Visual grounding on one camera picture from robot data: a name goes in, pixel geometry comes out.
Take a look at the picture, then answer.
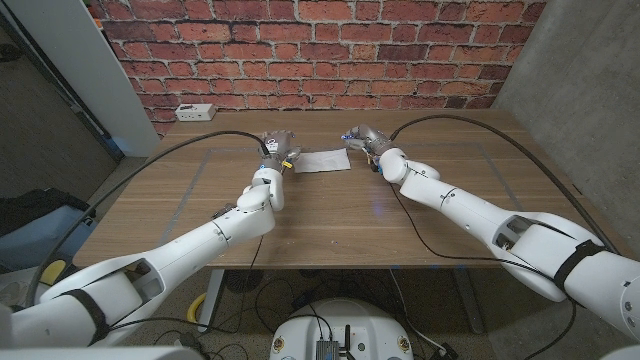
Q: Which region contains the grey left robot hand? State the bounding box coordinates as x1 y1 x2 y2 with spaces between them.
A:
258 129 303 174

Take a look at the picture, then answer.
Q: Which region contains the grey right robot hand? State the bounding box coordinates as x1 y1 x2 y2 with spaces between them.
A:
341 124 396 159

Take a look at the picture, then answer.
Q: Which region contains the white cloth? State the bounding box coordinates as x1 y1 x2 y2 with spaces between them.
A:
293 147 352 175

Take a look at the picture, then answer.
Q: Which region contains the white power strip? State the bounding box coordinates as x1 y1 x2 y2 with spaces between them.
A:
174 103 217 123

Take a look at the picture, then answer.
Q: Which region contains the red brick printed backdrop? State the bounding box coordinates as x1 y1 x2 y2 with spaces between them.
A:
89 0 549 139

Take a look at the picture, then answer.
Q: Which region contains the black round fan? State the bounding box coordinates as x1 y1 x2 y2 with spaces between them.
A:
223 269 265 295

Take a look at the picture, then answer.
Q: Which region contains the white table leg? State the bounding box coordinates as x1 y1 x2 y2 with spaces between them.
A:
197 268 226 334

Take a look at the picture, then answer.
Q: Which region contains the white robot torso base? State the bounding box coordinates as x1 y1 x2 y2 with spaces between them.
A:
269 298 415 360

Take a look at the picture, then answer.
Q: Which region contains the grey table leg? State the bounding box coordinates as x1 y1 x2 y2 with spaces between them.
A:
452 267 485 335

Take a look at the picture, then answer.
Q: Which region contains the small grey electronics box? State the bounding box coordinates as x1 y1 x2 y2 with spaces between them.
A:
315 339 341 360

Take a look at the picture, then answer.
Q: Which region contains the black bag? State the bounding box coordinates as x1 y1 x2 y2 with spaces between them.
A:
0 187 97 237

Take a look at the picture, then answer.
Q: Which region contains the blue storage bin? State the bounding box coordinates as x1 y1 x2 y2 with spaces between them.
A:
0 204 99 274

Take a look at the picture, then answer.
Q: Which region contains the black pedal with yellow pads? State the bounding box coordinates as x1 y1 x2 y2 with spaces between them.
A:
34 257 71 289

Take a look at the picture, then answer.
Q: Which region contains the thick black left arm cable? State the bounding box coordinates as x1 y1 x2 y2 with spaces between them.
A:
24 129 271 307

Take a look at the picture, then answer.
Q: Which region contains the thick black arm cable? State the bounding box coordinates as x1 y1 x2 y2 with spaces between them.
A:
24 129 271 307
389 113 619 254

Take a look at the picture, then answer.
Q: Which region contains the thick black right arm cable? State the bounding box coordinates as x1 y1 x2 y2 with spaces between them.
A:
389 113 619 254

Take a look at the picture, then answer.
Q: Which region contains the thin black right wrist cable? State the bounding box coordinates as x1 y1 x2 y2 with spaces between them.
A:
387 180 556 281

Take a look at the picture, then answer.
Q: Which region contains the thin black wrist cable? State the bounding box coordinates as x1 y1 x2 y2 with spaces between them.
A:
234 234 265 311
387 180 556 281

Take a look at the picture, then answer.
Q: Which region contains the thin black left wrist cable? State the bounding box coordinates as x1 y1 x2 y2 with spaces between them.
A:
234 234 265 311

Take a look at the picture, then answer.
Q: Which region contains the white floor cable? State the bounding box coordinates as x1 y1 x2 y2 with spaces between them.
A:
388 268 449 354

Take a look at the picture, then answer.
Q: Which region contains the white wall panel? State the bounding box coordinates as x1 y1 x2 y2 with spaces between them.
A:
4 0 161 159

